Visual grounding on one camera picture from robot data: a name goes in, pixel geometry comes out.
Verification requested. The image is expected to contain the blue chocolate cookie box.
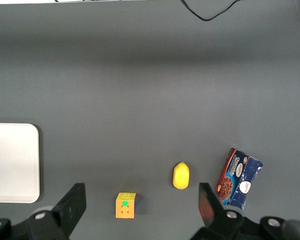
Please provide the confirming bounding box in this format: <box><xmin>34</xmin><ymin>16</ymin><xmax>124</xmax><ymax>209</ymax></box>
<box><xmin>214</xmin><ymin>147</ymin><xmax>264</xmax><ymax>211</ymax></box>

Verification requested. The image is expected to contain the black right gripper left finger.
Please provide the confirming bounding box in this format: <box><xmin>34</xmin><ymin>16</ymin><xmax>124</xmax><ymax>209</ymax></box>
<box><xmin>26</xmin><ymin>182</ymin><xmax>87</xmax><ymax>240</ymax></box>

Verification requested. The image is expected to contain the looped black cable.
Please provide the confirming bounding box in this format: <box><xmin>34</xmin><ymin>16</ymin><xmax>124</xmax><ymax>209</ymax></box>
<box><xmin>179</xmin><ymin>0</ymin><xmax>239</xmax><ymax>22</ymax></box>

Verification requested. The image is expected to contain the dark grey table mat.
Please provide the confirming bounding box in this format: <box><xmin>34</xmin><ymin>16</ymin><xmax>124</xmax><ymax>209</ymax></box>
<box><xmin>0</xmin><ymin>1</ymin><xmax>300</xmax><ymax>240</ymax></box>

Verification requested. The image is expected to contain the orange green puzzle cube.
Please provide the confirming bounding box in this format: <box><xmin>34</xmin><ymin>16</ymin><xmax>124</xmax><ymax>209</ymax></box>
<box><xmin>115</xmin><ymin>191</ymin><xmax>137</xmax><ymax>220</ymax></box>

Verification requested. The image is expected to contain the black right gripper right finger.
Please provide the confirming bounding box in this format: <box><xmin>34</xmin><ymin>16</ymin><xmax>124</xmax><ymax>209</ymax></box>
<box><xmin>198</xmin><ymin>182</ymin><xmax>252</xmax><ymax>240</ymax></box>

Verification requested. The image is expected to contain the yellow lemon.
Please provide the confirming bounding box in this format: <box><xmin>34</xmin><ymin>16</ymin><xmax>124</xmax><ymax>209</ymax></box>
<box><xmin>172</xmin><ymin>161</ymin><xmax>191</xmax><ymax>190</ymax></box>

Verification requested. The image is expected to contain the pale pink plastic tray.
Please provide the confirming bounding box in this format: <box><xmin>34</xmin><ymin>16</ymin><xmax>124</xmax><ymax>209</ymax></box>
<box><xmin>0</xmin><ymin>123</ymin><xmax>41</xmax><ymax>204</ymax></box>

